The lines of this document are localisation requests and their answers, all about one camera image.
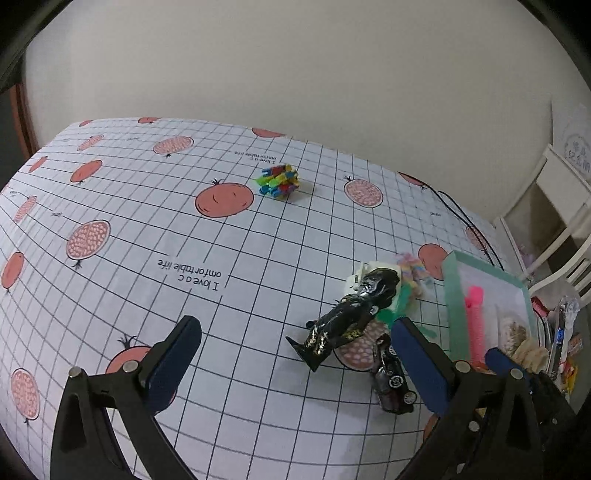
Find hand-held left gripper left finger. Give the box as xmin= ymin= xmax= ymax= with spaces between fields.
xmin=50 ymin=315 xmax=203 ymax=480

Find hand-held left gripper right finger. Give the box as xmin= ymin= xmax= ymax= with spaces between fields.
xmin=390 ymin=316 xmax=543 ymax=480

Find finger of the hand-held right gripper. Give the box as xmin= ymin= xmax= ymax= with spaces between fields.
xmin=485 ymin=347 xmax=532 ymax=377

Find black toy car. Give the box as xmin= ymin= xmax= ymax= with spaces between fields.
xmin=372 ymin=335 xmax=416 ymax=414

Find pink spring toy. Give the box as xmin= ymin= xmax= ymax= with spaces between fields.
xmin=464 ymin=285 xmax=488 ymax=363

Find green-rimmed white tray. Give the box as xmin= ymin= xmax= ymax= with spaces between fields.
xmin=442 ymin=250 xmax=541 ymax=370

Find green plastic toy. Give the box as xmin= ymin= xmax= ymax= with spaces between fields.
xmin=376 ymin=286 xmax=439 ymax=340

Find black figure toy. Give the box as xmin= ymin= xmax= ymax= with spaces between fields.
xmin=285 ymin=268 xmax=402 ymax=372

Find pastel bead bracelets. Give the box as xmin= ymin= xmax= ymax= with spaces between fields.
xmin=394 ymin=251 xmax=432 ymax=301

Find colorful plastic block toy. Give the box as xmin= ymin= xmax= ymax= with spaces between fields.
xmin=256 ymin=163 xmax=301 ymax=199

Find yellow pink small toy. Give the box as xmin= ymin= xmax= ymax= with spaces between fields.
xmin=561 ymin=335 xmax=583 ymax=393

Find smartphone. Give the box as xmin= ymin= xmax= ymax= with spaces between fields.
xmin=551 ymin=309 xmax=568 ymax=370

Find red white crocheted mat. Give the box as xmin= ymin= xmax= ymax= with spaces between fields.
xmin=530 ymin=295 xmax=561 ymax=319

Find crumpled white paper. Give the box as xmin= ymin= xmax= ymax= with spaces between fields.
xmin=561 ymin=295 xmax=581 ymax=324

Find fruit print tablecloth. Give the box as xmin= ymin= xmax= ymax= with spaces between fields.
xmin=0 ymin=116 xmax=532 ymax=480

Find white shelf rack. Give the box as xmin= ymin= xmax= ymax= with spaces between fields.
xmin=496 ymin=143 xmax=591 ymax=296

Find white wreath print booklet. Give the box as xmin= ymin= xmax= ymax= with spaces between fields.
xmin=551 ymin=99 xmax=591 ymax=185

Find black cable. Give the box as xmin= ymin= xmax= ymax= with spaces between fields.
xmin=418 ymin=182 xmax=506 ymax=271

